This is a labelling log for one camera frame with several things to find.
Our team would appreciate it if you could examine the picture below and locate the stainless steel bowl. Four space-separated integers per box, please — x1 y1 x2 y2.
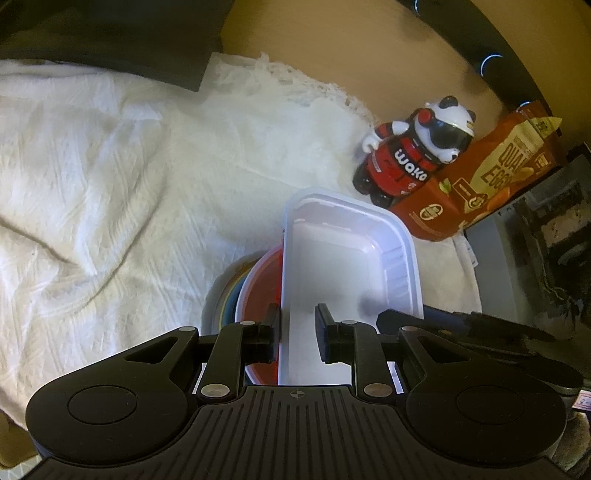
201 256 241 335

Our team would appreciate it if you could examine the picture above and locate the white fluffy blanket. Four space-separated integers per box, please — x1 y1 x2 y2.
0 51 483 416

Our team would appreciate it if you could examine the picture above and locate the white paper bowl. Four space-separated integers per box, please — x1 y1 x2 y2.
235 244 284 386

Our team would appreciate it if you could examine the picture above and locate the red rectangular tray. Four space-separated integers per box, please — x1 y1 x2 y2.
278 187 426 386

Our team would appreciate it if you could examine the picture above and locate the black bar fixture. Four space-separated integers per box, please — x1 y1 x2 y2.
399 0 561 116

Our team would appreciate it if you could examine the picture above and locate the black monitor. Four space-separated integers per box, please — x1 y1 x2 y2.
0 0 238 93

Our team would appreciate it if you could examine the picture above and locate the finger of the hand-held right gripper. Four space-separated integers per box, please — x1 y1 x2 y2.
422 302 557 343
376 308 463 346

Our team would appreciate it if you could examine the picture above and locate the blue enamel bowl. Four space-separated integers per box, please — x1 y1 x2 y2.
228 272 250 324

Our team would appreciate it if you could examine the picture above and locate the panda figurine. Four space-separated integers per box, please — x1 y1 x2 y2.
353 95 477 208

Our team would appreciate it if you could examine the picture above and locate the red snack bag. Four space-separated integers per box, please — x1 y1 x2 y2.
388 99 566 243

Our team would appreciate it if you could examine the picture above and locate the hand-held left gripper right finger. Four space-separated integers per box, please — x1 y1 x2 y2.
314 304 462 401

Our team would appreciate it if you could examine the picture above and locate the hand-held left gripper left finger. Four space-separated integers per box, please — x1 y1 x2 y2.
124 304 282 401

